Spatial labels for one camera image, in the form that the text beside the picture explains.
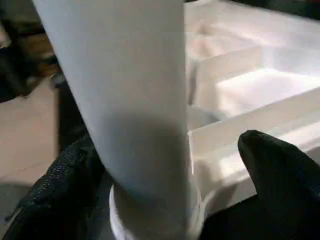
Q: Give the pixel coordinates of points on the white plastic table leg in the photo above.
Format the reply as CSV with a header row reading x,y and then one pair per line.
x,y
125,87

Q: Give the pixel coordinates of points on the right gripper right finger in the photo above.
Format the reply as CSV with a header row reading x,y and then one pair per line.
x,y
282,187

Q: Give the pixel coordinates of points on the white plastic table top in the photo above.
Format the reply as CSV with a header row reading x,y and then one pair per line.
x,y
250,62

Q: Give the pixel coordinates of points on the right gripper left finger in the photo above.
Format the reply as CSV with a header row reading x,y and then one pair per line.
x,y
55,200

